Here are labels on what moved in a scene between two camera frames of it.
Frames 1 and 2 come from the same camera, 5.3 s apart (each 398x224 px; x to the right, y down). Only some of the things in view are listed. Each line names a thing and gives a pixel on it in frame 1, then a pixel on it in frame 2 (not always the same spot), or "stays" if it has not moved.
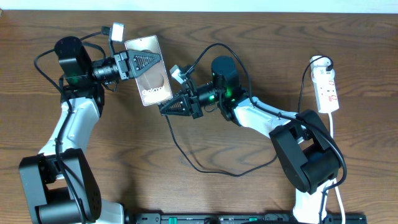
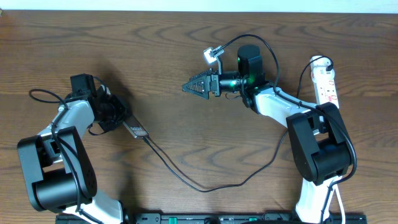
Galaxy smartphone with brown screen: x=153 y=83 -> x=135 y=127
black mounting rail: x=243 y=218 stays
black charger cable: x=262 y=165 -> x=270 y=165
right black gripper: x=186 y=109 -> x=211 y=80
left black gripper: x=124 y=60 -> x=121 y=113
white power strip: x=324 y=86 stays
